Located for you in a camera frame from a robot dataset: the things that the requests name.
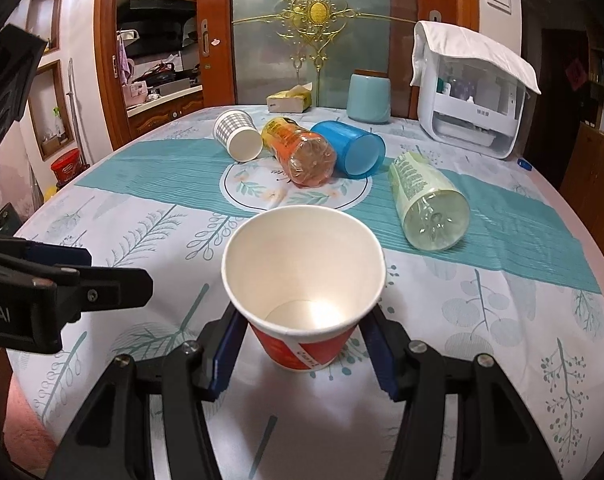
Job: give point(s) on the small blue cap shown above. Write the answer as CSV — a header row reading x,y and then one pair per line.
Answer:
x,y
524,164

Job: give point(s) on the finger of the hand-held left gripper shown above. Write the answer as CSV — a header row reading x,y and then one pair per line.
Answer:
x,y
112,287
57,255

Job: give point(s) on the spray bottle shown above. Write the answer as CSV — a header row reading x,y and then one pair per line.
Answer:
x,y
59,122

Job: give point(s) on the white cloth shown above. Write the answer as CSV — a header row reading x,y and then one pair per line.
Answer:
x,y
477,47

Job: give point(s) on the white wall switch panel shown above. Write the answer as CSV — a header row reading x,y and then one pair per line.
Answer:
x,y
499,0

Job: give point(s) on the wooden sideboard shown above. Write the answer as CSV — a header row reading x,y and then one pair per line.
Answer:
x,y
594,180

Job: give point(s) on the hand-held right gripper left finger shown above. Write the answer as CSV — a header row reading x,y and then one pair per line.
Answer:
x,y
227,355

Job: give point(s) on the glass door with gold ornament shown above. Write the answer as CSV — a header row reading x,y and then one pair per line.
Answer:
x,y
322,50

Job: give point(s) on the wooden kitchen counter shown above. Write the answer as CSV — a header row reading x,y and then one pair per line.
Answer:
x,y
167,105

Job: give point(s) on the yellow tissue box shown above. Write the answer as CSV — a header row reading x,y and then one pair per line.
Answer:
x,y
288,101

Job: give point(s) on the white plastic storage box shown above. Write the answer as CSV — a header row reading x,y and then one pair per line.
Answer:
x,y
477,115

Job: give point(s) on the checkered paper cup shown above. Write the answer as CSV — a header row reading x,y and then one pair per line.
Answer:
x,y
232,127

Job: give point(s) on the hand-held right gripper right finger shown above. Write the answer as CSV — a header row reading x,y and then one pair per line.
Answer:
x,y
382,360

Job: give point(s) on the pink hanging cloth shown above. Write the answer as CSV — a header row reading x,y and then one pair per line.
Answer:
x,y
124,62

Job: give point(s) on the red bucket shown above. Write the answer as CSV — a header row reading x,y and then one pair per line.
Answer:
x,y
66,166

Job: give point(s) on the pale green plastic bottle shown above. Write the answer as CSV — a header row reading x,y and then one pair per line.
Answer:
x,y
422,195

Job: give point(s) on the orange plastic bottle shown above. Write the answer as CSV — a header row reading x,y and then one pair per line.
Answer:
x,y
297,152

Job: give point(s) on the red and white paper cup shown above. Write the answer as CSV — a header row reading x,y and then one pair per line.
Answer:
x,y
302,270

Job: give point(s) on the black range hood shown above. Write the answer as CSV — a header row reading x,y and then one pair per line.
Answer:
x,y
152,12

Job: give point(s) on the blue plastic cup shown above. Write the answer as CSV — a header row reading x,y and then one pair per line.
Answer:
x,y
347,147

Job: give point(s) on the light blue canister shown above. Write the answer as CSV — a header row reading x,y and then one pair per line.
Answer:
x,y
368,97

